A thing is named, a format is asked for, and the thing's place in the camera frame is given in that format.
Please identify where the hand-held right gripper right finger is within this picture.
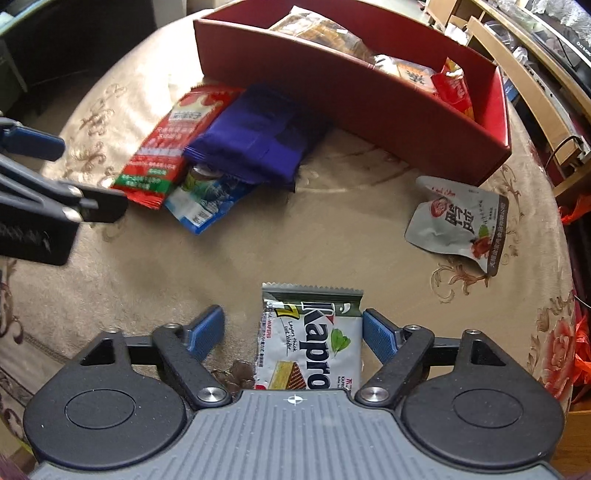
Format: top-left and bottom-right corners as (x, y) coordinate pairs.
(353, 308), (511, 409)

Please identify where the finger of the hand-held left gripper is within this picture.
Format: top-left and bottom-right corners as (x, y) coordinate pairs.
(0, 117), (66, 161)
(0, 154), (129, 224)

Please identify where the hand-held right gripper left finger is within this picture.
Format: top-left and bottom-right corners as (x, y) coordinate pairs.
(74, 305), (232, 409)

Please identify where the white and green wafer packet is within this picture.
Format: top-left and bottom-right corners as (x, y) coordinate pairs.
(254, 282), (365, 392)

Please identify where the red and green snack packet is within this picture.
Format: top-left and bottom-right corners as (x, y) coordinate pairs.
(111, 85), (245, 211)

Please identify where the blue snack packet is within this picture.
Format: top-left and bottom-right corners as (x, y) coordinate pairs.
(164, 164), (254, 236)

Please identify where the grey pouch with red print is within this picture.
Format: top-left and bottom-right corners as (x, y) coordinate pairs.
(405, 175), (510, 278)

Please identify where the purple foil packet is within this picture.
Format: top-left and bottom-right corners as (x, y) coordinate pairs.
(184, 83), (331, 193)

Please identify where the red cardboard box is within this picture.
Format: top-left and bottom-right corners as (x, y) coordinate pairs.
(193, 0), (514, 188)

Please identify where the red and yellow snack packet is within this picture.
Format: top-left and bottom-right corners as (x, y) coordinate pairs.
(431, 58), (477, 123)

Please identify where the clear bag of yellow snacks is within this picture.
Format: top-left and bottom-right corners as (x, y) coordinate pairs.
(268, 6), (376, 64)

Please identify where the dark long cabinet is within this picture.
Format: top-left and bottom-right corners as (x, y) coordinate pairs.
(0, 0), (195, 118)

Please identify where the orange-red plastic bag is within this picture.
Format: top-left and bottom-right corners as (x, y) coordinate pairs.
(558, 194), (591, 228)

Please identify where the wooden television stand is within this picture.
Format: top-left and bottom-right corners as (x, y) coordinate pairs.
(425, 0), (591, 197)

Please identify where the black television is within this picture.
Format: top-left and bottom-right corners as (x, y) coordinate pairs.
(531, 0), (591, 70)

